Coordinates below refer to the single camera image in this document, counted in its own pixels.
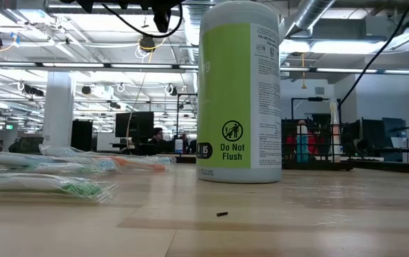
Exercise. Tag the green white wipes canister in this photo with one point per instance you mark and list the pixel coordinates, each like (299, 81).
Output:
(225, 89)

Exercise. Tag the teal container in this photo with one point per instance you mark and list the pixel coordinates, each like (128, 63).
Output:
(302, 146)

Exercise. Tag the small black screw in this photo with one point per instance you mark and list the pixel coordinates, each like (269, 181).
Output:
(222, 214)

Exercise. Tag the person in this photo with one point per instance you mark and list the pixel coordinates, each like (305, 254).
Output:
(158, 135)

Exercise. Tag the white toothbrush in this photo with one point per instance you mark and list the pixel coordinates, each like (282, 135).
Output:
(165, 160)

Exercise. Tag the black cabinet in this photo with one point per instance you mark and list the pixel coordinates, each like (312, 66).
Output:
(81, 135)

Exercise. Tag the bright ceiling light panel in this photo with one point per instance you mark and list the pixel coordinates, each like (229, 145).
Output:
(332, 46)

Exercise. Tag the white building column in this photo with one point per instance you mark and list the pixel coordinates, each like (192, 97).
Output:
(58, 114)

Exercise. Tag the long ceiling light strip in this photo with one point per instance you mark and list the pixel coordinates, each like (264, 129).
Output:
(347, 70)
(72, 65)

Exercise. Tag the green sign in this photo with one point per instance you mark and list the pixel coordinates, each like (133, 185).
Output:
(9, 127)

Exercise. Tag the black aluminium frame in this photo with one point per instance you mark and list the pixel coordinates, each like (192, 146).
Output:
(397, 167)

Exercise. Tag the blue toothbrush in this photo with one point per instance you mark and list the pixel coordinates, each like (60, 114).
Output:
(65, 150)
(106, 165)

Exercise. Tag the black monitors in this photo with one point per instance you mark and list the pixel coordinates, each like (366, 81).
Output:
(372, 133)

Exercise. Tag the black rig frame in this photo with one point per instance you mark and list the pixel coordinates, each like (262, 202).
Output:
(314, 99)

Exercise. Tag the black monitor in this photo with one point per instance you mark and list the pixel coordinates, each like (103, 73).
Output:
(134, 125)

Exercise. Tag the white blue container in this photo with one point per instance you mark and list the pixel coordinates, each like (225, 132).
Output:
(179, 146)

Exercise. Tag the blue panel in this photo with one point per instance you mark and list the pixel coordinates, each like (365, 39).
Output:
(393, 128)

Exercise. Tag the green toothbrush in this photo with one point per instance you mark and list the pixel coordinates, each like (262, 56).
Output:
(79, 189)
(65, 169)

